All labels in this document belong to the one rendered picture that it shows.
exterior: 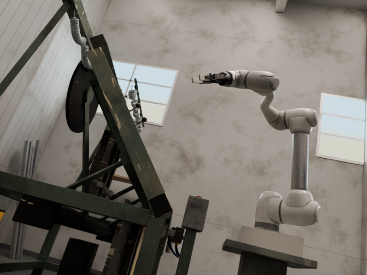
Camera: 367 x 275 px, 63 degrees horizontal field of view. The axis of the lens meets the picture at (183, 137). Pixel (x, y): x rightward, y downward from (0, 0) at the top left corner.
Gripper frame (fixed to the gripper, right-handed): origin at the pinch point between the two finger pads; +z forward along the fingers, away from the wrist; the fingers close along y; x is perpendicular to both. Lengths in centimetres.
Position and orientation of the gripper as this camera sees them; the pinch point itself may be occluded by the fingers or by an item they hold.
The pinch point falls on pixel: (200, 78)
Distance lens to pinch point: 155.8
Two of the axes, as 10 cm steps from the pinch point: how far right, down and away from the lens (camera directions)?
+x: 1.6, 9.9, 0.0
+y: 6.5, -1.0, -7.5
